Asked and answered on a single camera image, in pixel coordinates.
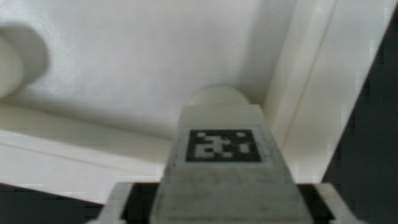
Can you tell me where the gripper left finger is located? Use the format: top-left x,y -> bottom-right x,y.
95,183 -> 134,224

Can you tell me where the white leg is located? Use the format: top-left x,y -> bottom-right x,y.
150,85 -> 313,224

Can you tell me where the white u-shaped fence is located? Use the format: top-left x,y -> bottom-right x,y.
0,0 -> 398,206

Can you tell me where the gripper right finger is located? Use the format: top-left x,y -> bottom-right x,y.
315,183 -> 368,224

